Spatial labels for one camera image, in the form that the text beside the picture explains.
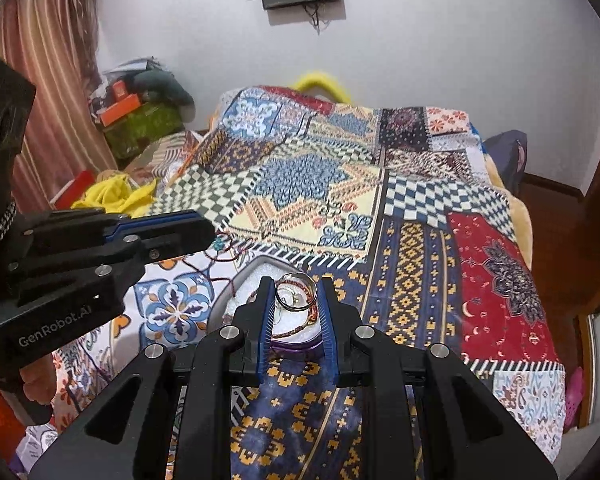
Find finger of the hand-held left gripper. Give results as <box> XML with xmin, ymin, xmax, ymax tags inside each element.
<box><xmin>7</xmin><ymin>219</ymin><xmax>216</xmax><ymax>311</ymax></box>
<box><xmin>22</xmin><ymin>208</ymin><xmax>204</xmax><ymax>249</ymax></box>

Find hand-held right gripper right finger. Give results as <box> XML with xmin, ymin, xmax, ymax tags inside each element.
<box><xmin>318</xmin><ymin>275</ymin><xmax>557</xmax><ymax>480</ymax></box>

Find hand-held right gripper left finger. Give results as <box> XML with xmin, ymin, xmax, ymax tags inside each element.
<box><xmin>50</xmin><ymin>276</ymin><xmax>276</xmax><ymax>480</ymax></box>

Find brown braided bracelet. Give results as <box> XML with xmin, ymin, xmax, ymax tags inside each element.
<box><xmin>270</xmin><ymin>310</ymin><xmax>322</xmax><ymax>340</ymax></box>

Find silver bangle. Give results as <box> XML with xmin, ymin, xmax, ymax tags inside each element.
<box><xmin>274</xmin><ymin>272</ymin><xmax>317</xmax><ymax>312</ymax></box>

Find purple heart-shaped tin box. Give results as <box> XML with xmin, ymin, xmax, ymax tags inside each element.
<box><xmin>206</xmin><ymin>255</ymin><xmax>342</xmax><ymax>357</ymax></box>

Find red string bracelet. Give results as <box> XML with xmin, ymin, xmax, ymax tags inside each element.
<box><xmin>182</xmin><ymin>235</ymin><xmax>262</xmax><ymax>313</ymax></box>

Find person's left hand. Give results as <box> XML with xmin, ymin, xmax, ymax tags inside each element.
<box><xmin>21</xmin><ymin>355</ymin><xmax>57</xmax><ymax>404</ymax></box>

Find red flat object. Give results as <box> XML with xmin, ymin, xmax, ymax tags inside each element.
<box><xmin>51</xmin><ymin>170</ymin><xmax>97</xmax><ymax>209</ymax></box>

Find yellow cloth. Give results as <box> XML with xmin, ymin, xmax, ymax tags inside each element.
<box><xmin>71</xmin><ymin>172</ymin><xmax>159</xmax><ymax>220</ymax></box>

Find patchwork printed blanket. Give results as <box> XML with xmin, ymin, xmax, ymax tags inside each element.
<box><xmin>50</xmin><ymin>85</ymin><xmax>567</xmax><ymax>480</ymax></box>

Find striped brown cloth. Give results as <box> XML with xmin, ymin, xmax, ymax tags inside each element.
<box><xmin>124</xmin><ymin>131</ymin><xmax>208</xmax><ymax>187</ymax></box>

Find orange box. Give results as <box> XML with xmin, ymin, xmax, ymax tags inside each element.
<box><xmin>99</xmin><ymin>93</ymin><xmax>144</xmax><ymax>127</ymax></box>

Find striped red curtain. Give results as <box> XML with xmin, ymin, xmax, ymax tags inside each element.
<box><xmin>0</xmin><ymin>0</ymin><xmax>118</xmax><ymax>213</ymax></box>

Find dark green cloth bundle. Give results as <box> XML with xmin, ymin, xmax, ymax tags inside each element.
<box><xmin>131</xmin><ymin>69</ymin><xmax>197</xmax><ymax>109</ymax></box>

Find pale yellow blanket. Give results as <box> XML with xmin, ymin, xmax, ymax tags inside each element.
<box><xmin>497</xmin><ymin>187</ymin><xmax>534</xmax><ymax>273</ymax></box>

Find dark blue bag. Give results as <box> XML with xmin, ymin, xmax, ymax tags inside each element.
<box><xmin>484</xmin><ymin>129</ymin><xmax>529</xmax><ymax>195</ymax></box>

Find pink slipper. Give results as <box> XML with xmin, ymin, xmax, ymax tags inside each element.
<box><xmin>564</xmin><ymin>366</ymin><xmax>587</xmax><ymax>432</ymax></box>

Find black monitor cable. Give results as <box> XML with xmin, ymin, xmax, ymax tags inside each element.
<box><xmin>302</xmin><ymin>2</ymin><xmax>331</xmax><ymax>36</ymax></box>

